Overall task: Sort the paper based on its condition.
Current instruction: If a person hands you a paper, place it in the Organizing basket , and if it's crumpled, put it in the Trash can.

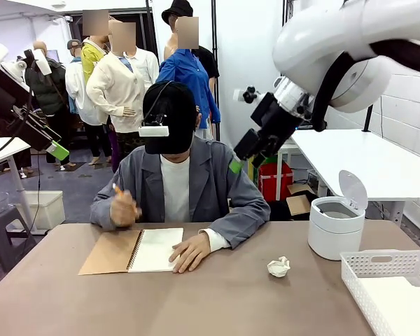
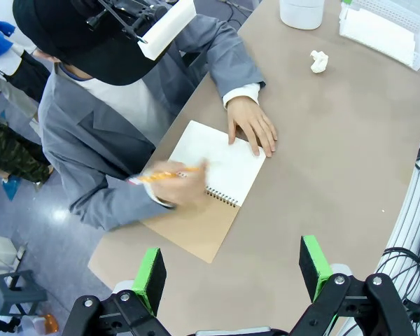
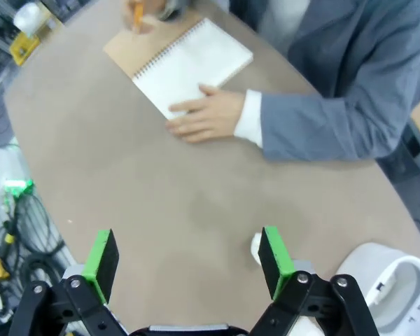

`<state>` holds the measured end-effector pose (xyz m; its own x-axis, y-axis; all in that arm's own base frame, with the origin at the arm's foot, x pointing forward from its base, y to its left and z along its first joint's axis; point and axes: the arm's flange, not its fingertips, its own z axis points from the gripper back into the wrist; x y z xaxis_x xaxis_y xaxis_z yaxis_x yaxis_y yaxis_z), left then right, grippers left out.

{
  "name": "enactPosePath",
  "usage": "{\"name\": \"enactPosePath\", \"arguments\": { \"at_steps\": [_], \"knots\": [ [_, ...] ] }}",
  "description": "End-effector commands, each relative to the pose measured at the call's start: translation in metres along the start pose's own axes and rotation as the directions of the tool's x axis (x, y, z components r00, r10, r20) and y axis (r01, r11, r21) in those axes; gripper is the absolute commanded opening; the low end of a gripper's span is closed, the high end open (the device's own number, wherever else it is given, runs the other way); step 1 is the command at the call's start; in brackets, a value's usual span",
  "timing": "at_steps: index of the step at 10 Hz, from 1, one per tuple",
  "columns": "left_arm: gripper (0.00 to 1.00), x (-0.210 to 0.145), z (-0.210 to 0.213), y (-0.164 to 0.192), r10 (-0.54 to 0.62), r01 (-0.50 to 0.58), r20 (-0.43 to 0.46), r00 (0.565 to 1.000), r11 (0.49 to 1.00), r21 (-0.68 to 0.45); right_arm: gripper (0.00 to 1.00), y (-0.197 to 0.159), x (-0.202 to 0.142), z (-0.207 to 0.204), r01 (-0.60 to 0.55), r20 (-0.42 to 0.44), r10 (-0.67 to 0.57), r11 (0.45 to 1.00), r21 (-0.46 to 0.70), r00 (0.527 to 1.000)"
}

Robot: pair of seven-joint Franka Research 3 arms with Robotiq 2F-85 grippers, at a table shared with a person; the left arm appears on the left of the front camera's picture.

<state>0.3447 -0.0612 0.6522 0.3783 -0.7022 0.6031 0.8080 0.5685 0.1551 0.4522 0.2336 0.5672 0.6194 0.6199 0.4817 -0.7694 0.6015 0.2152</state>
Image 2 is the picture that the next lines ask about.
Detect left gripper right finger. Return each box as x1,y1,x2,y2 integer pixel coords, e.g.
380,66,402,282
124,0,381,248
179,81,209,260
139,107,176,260
290,234,416,336

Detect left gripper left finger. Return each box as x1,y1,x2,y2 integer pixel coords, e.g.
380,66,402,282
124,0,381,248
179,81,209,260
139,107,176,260
62,247,169,336

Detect yellow pencil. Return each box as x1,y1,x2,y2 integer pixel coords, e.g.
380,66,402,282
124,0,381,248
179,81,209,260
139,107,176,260
127,166,201,186

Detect spiral sketchbook with brown cover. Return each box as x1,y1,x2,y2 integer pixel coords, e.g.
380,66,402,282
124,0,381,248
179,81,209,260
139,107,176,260
138,120,267,264

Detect person's left forearm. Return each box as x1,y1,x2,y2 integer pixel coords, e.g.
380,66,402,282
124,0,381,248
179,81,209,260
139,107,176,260
181,20,267,111

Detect person's right forearm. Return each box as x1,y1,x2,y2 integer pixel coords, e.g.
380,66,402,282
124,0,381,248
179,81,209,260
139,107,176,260
69,170,176,232

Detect person's right hand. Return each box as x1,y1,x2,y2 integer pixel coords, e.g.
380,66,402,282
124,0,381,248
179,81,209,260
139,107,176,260
143,158,211,208

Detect person's left hand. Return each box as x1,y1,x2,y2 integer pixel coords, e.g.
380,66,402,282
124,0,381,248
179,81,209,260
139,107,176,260
226,99,279,158

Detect orange translucent bottle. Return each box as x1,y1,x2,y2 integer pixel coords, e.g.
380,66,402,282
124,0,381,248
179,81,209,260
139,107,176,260
22,312,61,335

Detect grey plastic stool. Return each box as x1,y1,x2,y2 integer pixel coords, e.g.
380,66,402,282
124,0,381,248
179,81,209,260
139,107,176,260
0,268,49,319

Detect person in grey jacket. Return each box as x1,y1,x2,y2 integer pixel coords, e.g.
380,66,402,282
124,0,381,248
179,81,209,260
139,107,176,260
37,0,267,232

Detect mannequin in camouflage trousers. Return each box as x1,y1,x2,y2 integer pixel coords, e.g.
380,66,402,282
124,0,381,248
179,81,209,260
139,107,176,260
0,112,53,184

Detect crumpled white paper ball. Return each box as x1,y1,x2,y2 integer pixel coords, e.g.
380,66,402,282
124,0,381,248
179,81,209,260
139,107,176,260
309,49,330,75

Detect black cap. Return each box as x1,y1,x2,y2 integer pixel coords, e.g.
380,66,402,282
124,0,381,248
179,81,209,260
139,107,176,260
11,0,174,87

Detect white plastic basket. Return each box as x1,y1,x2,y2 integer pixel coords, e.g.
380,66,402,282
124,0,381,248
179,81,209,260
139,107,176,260
337,0,420,70

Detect black cable coil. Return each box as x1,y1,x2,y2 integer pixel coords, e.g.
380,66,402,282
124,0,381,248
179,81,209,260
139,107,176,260
373,220,420,325

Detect white head-mounted camera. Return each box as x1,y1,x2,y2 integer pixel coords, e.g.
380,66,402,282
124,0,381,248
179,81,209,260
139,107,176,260
136,0,197,61

